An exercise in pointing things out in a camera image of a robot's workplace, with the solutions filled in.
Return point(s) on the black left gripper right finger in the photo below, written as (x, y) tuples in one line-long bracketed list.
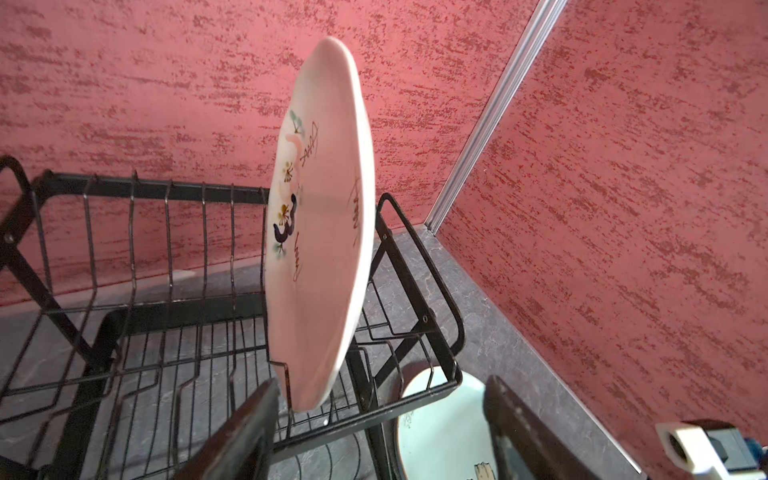
[(524, 447)]

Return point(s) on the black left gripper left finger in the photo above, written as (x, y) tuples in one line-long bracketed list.
[(242, 447)]

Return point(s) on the mint green plate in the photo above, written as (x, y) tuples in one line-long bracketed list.
[(447, 439)]

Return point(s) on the cream plate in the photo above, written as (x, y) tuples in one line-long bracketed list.
[(319, 226)]

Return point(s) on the black metal dish rack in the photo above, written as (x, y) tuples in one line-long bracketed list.
[(132, 387)]

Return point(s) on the aluminium right corner post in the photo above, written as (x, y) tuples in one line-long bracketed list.
[(534, 36)]

